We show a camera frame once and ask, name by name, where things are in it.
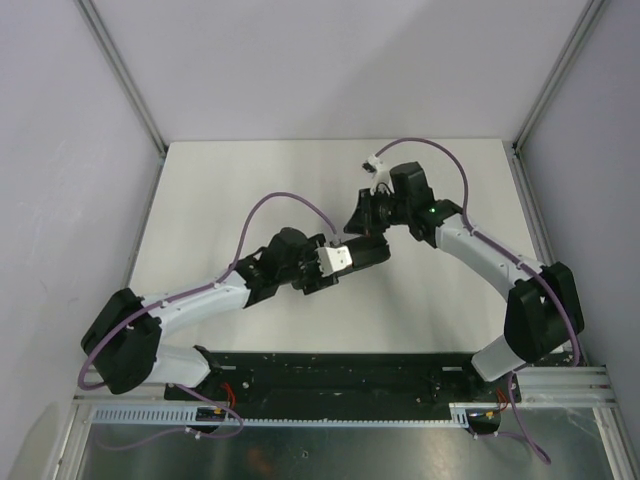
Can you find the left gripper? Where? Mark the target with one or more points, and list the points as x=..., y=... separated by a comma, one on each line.
x=317, y=281

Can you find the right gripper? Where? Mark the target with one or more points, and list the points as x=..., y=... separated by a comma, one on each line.
x=362, y=220

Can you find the black plastic tool case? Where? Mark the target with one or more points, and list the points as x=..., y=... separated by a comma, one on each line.
x=367, y=251

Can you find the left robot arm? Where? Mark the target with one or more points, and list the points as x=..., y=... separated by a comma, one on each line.
x=126, y=342

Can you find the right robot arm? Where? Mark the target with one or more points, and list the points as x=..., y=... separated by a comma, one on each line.
x=543, y=309

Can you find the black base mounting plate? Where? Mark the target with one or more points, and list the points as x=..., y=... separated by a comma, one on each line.
x=338, y=379

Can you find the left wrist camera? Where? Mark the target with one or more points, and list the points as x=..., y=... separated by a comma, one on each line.
x=332, y=260

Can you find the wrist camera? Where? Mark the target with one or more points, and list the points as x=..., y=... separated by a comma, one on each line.
x=332, y=260
x=380, y=174

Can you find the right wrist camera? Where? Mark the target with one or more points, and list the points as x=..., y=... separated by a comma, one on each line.
x=380, y=174

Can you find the grey slotted cable duct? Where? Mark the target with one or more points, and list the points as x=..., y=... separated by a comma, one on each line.
x=263, y=415

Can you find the left aluminium frame post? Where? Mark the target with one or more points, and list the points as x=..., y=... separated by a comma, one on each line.
x=114, y=59

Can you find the aluminium frame post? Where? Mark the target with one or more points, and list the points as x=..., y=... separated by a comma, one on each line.
x=573, y=46
x=114, y=59

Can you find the right aluminium frame post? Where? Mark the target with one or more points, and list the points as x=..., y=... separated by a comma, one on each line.
x=573, y=46

